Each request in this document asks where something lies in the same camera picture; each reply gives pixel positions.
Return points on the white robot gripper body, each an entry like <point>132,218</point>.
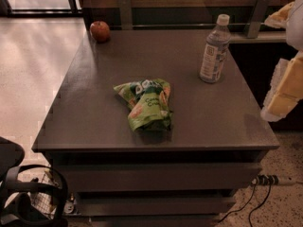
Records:
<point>296,26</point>

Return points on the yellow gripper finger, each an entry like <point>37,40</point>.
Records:
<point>286,89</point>
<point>279,18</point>

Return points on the green rice chip bag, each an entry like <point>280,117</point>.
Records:
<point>148,101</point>

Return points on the red apple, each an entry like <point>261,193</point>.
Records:
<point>100,31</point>

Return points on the clear plastic water bottle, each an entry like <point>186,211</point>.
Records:
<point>216,46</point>

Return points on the white power strip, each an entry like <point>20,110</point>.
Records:
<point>273,180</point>

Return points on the grey drawer cabinet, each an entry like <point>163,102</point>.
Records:
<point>183,177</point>

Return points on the black office chair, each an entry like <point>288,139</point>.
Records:
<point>16,208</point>

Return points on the left metal shelf bracket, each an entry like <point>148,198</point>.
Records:
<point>126,16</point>

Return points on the wire mesh basket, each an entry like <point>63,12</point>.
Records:
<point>43,202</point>

